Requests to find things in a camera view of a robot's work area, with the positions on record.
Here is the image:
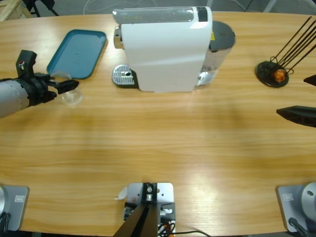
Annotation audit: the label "metal drip tray grille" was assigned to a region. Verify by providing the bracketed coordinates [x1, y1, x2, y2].
[112, 64, 139, 88]

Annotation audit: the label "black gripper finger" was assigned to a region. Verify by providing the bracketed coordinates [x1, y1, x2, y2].
[303, 75, 316, 87]
[276, 105, 316, 128]

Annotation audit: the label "orange coffee capsule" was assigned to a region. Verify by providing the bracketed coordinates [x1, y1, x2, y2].
[274, 69, 286, 82]

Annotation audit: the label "teal plastic tray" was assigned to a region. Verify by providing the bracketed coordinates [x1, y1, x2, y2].
[46, 29, 109, 80]

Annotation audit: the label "water tank with black lid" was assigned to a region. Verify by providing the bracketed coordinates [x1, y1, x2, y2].
[202, 21, 237, 86]

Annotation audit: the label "grey metal leg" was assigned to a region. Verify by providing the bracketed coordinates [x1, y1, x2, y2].
[263, 0, 277, 12]

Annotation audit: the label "white mount block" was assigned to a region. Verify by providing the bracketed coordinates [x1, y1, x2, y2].
[127, 182, 176, 223]

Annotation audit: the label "dark camera post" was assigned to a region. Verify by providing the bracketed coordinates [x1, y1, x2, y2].
[113, 182, 158, 237]

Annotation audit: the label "white capsule coffee machine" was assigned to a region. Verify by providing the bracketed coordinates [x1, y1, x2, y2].
[112, 6, 213, 94]

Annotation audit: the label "white tape piece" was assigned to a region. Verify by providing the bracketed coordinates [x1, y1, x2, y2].
[114, 186, 128, 200]

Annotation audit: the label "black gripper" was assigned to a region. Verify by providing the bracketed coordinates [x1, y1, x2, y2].
[21, 73, 79, 106]

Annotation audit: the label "wooden crate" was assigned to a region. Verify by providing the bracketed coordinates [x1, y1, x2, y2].
[0, 0, 25, 22]

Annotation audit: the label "black base cable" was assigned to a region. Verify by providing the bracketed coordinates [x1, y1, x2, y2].
[288, 217, 309, 237]
[0, 212, 12, 233]

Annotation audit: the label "orange wires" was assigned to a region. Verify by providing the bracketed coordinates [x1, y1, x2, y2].
[158, 221, 176, 234]

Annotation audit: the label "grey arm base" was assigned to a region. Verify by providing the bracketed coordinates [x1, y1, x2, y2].
[0, 185, 30, 232]
[276, 182, 316, 233]

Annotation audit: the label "clear glass cup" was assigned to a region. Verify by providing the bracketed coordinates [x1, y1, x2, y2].
[46, 70, 84, 108]

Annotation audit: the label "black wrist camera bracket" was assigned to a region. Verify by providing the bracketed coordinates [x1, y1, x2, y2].
[16, 50, 38, 79]

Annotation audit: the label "black chair legs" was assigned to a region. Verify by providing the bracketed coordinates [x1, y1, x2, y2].
[26, 0, 60, 17]

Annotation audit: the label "black capsule holder with rods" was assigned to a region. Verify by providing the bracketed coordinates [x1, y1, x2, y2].
[255, 16, 316, 88]

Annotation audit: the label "black cable at mount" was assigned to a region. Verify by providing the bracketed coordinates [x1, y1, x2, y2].
[172, 230, 210, 237]

